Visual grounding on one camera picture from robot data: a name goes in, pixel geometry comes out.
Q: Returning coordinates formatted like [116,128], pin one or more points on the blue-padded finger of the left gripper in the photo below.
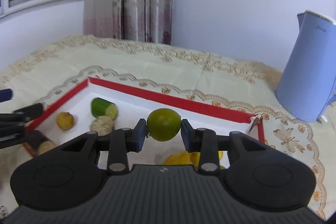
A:
[6,95]

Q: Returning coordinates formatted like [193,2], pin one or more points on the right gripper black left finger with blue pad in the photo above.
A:
[122,141]

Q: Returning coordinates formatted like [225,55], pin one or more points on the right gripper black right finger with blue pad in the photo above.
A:
[207,143]

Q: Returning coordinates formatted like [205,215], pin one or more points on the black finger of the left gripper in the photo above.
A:
[13,124]

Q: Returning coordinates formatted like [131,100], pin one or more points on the small yellow fruit piece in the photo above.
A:
[195,158]

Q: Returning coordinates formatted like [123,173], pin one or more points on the large yellow fruit piece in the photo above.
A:
[182,158]

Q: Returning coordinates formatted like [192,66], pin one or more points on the small green cucumber piece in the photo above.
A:
[102,107]

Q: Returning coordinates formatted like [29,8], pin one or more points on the brown longan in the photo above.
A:
[65,121]

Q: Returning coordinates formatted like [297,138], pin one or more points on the cream embroidered tablecloth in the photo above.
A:
[224,82]

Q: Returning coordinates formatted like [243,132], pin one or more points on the red shallow cardboard box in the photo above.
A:
[134,104]

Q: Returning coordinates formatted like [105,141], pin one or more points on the light blue electric kettle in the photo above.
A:
[307,84]

